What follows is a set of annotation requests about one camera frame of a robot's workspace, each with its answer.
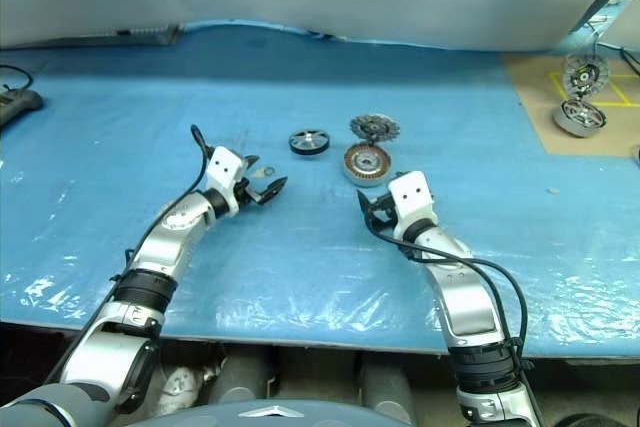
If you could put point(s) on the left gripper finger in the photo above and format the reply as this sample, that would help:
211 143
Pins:
251 160
272 188

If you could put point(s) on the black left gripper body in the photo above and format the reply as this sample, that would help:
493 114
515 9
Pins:
245 193

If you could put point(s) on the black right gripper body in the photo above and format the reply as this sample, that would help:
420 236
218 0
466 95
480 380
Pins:
384 212

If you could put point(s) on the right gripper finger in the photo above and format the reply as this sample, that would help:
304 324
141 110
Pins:
363 203

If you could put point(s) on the black rotor with silver spokes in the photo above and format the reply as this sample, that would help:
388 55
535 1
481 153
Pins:
309 139

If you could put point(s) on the finned silver motor cover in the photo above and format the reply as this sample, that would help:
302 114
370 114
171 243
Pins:
375 127

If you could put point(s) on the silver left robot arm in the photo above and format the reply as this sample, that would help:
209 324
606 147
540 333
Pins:
160 242

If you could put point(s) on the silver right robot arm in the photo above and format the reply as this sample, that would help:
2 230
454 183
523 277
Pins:
465 297

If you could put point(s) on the silver motor stator base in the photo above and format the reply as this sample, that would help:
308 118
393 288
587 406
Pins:
367 164

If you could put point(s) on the assembled silver motor base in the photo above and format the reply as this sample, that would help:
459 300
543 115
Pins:
580 119

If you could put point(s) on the small metal washer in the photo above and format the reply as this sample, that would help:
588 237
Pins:
265 169

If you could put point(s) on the grey power strip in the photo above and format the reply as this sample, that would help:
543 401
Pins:
150 33

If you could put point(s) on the grey rounded shape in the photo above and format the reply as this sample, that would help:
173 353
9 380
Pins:
385 382
242 372

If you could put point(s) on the brown cardboard sheet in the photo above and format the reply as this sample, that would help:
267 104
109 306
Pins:
535 112

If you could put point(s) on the white crumpled shape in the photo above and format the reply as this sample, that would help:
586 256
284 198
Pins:
180 387

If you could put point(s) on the grey robot torso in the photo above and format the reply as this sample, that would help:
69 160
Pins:
270 414

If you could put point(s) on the black handheld controller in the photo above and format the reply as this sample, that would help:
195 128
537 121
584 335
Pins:
20 102

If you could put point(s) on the finned cover with circuit board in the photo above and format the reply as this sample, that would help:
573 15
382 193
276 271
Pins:
585 74

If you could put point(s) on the yellow tape grid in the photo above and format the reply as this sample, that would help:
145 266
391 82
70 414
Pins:
620 104

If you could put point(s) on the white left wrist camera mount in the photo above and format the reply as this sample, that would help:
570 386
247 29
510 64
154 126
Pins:
225 164

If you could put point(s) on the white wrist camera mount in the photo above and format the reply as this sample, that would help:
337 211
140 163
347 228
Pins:
225 164
412 192

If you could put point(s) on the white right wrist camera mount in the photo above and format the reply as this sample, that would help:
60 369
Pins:
412 192

